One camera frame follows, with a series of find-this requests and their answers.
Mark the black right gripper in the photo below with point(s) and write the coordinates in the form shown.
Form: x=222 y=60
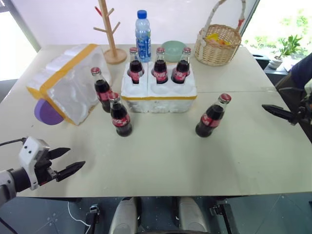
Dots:
x=304 y=112

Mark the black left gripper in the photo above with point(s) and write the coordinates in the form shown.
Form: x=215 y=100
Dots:
x=43 y=170

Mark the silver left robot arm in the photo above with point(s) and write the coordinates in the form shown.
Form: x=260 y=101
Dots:
x=8 y=181

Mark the glass cola bottle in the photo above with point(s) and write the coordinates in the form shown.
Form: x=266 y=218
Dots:
x=135 y=68
x=120 y=119
x=101 y=90
x=209 y=119
x=181 y=69
x=160 y=69

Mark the white foam lid yellow tape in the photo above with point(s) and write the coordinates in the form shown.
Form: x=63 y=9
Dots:
x=68 y=83

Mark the white foam bottle crate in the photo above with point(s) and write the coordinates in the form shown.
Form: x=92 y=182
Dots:
x=158 y=97

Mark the dark chair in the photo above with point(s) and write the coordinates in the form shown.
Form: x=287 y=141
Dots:
x=296 y=80

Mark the purple round cylinder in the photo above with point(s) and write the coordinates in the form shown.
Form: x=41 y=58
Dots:
x=46 y=114

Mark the potted green plant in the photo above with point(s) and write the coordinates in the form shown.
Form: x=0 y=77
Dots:
x=287 y=47

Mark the grey rounded robot leg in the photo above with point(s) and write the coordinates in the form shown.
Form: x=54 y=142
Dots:
x=123 y=217
x=192 y=215

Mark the yellow orange items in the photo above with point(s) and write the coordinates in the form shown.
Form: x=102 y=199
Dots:
x=215 y=38

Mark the green ceramic bowl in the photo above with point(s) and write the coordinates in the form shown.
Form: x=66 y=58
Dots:
x=174 y=52

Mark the wooden mug tree stand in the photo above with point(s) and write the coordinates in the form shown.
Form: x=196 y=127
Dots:
x=112 y=46

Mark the blue plastic water bottle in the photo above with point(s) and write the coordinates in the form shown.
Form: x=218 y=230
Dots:
x=143 y=36

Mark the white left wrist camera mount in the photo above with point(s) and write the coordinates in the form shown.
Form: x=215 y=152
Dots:
x=30 y=148

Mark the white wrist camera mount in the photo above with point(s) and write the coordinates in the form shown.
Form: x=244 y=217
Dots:
x=30 y=148
x=308 y=86

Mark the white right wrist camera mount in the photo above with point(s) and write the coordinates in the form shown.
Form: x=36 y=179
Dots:
x=308 y=86

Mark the black table leg bracket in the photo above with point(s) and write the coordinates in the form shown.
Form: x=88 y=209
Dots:
x=93 y=217
x=223 y=214

